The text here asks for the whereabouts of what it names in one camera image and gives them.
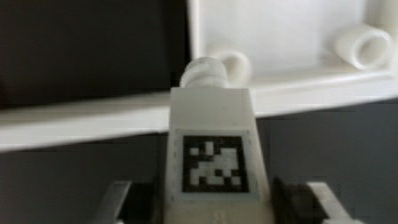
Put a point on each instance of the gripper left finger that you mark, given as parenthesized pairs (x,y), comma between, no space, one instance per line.
(106,214)

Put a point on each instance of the white table leg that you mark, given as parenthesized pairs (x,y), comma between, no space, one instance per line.
(215,190)

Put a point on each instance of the white square tabletop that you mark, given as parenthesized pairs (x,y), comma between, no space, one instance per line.
(295,41)

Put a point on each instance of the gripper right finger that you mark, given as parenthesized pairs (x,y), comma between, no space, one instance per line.
(337,216)

